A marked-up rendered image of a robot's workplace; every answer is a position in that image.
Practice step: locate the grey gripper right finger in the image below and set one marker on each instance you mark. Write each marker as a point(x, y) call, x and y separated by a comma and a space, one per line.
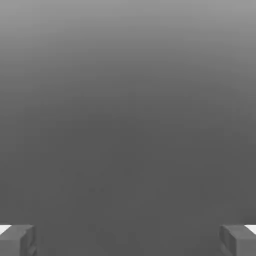
point(240, 240)

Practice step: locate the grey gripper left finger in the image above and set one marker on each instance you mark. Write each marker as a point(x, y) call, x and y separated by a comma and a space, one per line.
point(16, 240)

